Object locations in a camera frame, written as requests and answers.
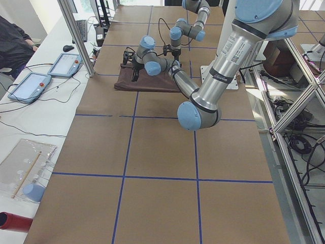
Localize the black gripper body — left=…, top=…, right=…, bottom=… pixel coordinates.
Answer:
left=132, top=65, right=141, bottom=82
left=172, top=49, right=180, bottom=61

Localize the brown t-shirt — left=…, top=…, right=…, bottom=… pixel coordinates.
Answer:
left=114, top=67, right=180, bottom=93

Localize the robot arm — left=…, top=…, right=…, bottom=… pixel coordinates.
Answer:
left=170, top=0, right=210, bottom=60
left=132, top=0, right=299, bottom=131

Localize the person in black clothes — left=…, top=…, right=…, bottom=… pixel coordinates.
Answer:
left=1, top=16, right=38, bottom=79

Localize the black power adapter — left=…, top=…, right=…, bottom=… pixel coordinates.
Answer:
left=95, top=26, right=105, bottom=47

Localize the black keyboard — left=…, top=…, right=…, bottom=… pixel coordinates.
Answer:
left=75, top=20, right=88, bottom=42

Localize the far teach pendant tablet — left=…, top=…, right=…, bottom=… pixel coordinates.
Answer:
left=48, top=53, right=82, bottom=78

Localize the teach pendant tablet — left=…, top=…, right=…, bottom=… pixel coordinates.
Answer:
left=48, top=53, right=82, bottom=78
left=8, top=72, right=52, bottom=104

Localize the black computer mouse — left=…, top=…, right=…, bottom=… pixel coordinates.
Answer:
left=62, top=45, right=74, bottom=52

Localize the brown cardboard box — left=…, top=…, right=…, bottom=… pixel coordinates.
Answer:
left=263, top=40, right=295, bottom=77

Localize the near teach pendant tablet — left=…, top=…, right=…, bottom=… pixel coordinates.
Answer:
left=8, top=72, right=52, bottom=104

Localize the blue tape line crosswise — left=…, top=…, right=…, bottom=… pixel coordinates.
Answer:
left=52, top=172, right=273, bottom=184

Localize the blue tape line lengthwise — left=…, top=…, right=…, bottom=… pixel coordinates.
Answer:
left=111, top=6, right=153, bottom=244

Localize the wooden stick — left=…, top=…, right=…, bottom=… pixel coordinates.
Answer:
left=11, top=151, right=42, bottom=199

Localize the clear plastic bag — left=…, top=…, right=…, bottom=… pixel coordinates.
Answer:
left=1, top=139, right=57, bottom=203

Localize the blue plastic cup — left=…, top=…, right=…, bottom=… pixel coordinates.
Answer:
left=23, top=183, right=45, bottom=202

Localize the red cylinder tube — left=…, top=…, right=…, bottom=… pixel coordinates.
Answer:
left=1, top=212, right=33, bottom=233

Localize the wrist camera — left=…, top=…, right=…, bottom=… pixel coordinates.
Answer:
left=163, top=44, right=173, bottom=56
left=122, top=50, right=135, bottom=65

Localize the aluminium frame post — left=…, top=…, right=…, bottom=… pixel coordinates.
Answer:
left=57, top=0, right=95, bottom=77

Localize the aluminium frame rack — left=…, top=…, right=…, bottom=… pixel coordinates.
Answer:
left=244, top=39, right=324, bottom=243

